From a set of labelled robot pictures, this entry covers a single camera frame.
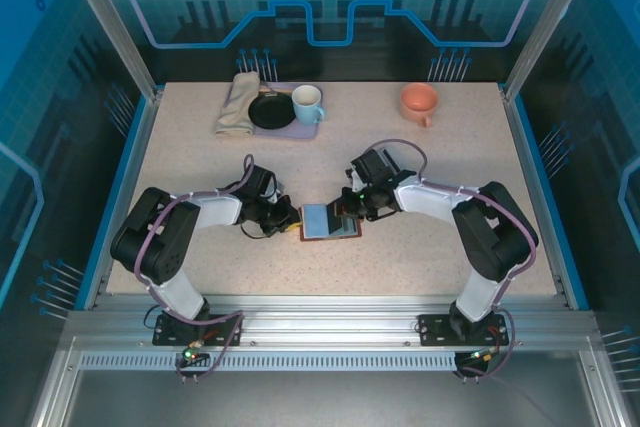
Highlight connector with green light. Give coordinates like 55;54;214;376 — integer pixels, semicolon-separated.
179;344;211;367

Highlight orange cup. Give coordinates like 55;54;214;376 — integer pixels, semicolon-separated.
398;82;440;129

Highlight brown leather card holder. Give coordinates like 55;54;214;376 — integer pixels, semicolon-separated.
298;202;363;243

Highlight beige folded cloth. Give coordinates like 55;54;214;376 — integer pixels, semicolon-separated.
214;71;262;138

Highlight black pan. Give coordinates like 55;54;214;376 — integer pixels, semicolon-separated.
248;88;297;131

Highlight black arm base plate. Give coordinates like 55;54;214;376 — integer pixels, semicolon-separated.
152;313;245;348
417;313;507;348

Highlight slotted metal cable duct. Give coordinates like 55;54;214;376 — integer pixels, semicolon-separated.
78;352;464;373

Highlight aluminium side rail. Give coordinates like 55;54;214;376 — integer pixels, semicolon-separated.
82;89;164;311
499;86;576;311

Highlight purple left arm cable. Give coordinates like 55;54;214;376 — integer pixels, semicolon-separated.
133;154;256;384

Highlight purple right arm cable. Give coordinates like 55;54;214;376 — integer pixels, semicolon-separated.
357;139;541;384

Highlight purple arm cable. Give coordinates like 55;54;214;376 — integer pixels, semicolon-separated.
133;154;256;384
357;139;541;384

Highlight aluminium front rail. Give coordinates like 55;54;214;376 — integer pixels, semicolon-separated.
64;294;596;348

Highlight thin black cable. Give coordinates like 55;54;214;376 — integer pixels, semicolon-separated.
239;219;284;241

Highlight aluminium frame post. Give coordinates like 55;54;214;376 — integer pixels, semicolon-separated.
55;0;164;101
502;0;586;101

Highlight connector with orange plug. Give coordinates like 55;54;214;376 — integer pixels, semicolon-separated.
464;346;502;364

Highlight light blue mug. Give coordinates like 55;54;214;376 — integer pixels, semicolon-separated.
291;84;327;126

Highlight lilac tray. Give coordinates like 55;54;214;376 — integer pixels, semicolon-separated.
227;80;324;142

